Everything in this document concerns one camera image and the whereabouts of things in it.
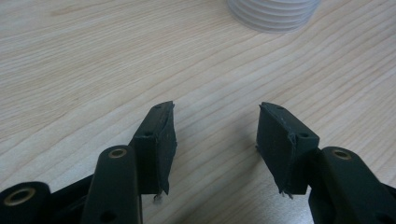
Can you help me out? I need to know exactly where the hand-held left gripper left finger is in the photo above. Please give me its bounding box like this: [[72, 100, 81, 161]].
[[128, 100, 178, 197]]

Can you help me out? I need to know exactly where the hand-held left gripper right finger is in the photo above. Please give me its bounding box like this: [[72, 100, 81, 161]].
[[255, 101, 321, 197]]

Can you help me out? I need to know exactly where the stack of clear plastic cups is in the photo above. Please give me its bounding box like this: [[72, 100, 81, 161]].
[[226, 0, 321, 34]]

